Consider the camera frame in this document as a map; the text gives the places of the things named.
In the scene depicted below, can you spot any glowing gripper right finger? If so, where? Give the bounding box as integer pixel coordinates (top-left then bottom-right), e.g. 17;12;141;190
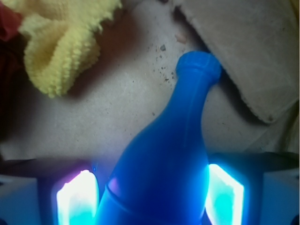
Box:
205;152;300;225

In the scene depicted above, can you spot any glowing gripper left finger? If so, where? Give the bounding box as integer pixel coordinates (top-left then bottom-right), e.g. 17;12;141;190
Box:
0;158;98;225

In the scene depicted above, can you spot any blue plastic bottle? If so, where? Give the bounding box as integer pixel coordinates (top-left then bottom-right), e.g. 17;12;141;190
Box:
95;51;221;225

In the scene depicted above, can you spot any brown paper bag liner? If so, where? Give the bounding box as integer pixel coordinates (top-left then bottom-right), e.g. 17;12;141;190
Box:
0;0;299;160

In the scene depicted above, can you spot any yellow terry cloth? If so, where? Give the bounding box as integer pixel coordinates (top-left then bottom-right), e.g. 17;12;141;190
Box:
3;0;122;98

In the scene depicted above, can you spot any crumpled red cloth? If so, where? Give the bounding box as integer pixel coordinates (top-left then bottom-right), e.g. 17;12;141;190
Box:
0;2;22;42

